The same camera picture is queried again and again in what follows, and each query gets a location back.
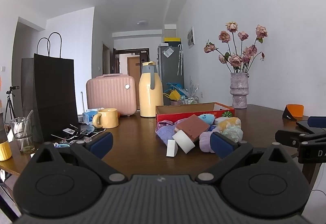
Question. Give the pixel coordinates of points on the yellow box atop fridge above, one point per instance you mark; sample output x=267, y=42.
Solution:
x=167, y=40

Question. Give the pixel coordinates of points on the pile of packets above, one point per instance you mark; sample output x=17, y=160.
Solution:
x=84, y=131

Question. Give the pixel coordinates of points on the purple textured vase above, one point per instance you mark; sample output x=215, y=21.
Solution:
x=239, y=89

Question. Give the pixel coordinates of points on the red cardboard box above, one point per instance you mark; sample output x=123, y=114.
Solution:
x=176, y=112

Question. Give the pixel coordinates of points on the white round sponge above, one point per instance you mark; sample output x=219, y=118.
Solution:
x=183, y=141

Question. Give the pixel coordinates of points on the glass cup with straw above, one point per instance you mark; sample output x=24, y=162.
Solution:
x=23, y=133

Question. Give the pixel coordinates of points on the dried pink flower bouquet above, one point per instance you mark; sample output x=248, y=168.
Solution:
x=238, y=58

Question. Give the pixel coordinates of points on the wall electrical panel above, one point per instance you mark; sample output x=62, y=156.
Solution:
x=191, y=38

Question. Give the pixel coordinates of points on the blue plush toy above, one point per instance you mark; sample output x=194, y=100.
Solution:
x=207, y=118

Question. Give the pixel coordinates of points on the small white foam block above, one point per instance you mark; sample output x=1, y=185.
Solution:
x=172, y=148

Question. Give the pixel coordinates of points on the brown sponge block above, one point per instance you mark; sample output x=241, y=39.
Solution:
x=193, y=126

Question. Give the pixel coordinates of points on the black paper shopping bag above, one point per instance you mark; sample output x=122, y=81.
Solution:
x=48, y=95

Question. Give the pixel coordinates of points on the yellow thermos jug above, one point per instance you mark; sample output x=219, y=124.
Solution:
x=150, y=90

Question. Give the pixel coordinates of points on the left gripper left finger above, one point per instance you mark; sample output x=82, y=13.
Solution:
x=64, y=181

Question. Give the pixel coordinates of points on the orange black small box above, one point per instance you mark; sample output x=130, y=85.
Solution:
x=293, y=112

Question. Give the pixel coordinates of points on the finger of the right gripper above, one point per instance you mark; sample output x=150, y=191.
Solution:
x=317, y=121

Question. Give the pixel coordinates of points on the camera tripod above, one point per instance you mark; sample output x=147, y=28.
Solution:
x=9, y=105

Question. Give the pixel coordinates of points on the pale green mesh pouf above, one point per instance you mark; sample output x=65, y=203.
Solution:
x=233, y=133

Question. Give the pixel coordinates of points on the grey refrigerator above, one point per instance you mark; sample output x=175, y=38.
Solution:
x=169, y=65

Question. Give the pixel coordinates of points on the pink fabric pouch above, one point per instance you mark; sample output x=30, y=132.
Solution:
x=163, y=123

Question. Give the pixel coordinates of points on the fluffy lilac towel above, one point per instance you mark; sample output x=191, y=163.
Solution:
x=204, y=142

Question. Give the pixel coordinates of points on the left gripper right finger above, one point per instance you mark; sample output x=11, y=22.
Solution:
x=258, y=182

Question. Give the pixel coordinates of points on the blue yellow clutter pile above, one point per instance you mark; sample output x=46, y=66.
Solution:
x=176, y=93

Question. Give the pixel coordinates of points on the brown entrance door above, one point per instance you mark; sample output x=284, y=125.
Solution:
x=133, y=64

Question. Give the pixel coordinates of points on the yellow white plush toy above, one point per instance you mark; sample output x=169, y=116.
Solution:
x=225, y=122

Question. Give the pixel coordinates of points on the yellow ceramic mug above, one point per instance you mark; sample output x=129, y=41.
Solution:
x=106, y=118

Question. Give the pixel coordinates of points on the lavender knitted cloth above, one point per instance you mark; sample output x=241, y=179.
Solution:
x=166, y=133

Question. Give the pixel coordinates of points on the pink ribbed suitcase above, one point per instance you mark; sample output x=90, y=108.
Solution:
x=112, y=91

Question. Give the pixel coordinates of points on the yellow cup at edge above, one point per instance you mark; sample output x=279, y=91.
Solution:
x=5, y=151

